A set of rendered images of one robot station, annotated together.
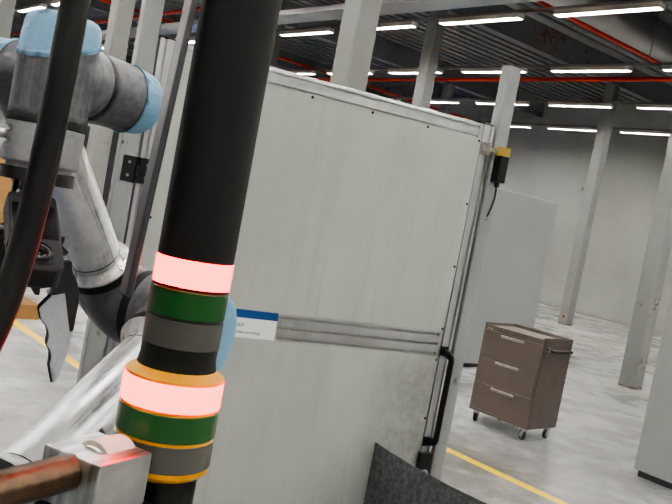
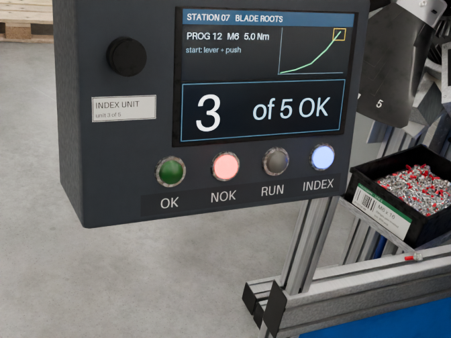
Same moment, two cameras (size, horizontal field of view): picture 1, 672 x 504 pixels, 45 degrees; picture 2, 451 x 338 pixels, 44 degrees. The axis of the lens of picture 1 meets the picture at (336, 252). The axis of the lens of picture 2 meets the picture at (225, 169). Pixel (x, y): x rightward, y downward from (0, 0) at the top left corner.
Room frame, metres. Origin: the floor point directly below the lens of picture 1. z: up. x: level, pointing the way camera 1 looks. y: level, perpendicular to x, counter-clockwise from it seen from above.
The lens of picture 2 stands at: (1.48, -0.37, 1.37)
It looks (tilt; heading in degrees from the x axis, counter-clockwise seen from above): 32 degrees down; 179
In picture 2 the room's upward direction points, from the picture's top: 11 degrees clockwise
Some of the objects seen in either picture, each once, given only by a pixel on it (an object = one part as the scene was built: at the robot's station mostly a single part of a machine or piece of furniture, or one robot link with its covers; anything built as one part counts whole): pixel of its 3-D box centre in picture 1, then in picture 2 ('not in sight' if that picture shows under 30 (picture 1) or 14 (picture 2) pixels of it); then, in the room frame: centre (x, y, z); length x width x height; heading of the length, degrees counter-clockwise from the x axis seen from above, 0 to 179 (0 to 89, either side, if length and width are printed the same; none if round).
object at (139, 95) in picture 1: (101, 91); not in sight; (0.92, 0.29, 1.73); 0.11 x 0.11 x 0.08; 71
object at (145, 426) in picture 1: (167, 415); not in sight; (0.35, 0.06, 1.55); 0.04 x 0.04 x 0.01
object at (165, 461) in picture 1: (162, 444); not in sight; (0.35, 0.06, 1.53); 0.04 x 0.04 x 0.01
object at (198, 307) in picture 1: (188, 300); not in sight; (0.35, 0.06, 1.60); 0.03 x 0.03 x 0.01
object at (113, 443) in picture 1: (105, 462); not in sight; (0.32, 0.08, 1.53); 0.02 x 0.02 x 0.02; 63
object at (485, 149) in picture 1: (489, 180); not in sight; (2.62, -0.44, 1.82); 0.09 x 0.04 x 0.23; 118
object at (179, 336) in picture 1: (183, 329); not in sight; (0.35, 0.06, 1.58); 0.03 x 0.03 x 0.01
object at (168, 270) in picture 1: (193, 271); not in sight; (0.35, 0.06, 1.61); 0.03 x 0.03 x 0.01
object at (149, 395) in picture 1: (172, 387); not in sight; (0.35, 0.06, 1.56); 0.04 x 0.04 x 0.01
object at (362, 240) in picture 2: not in sight; (369, 227); (0.18, 0.09, 0.46); 0.09 x 0.05 x 0.91; 28
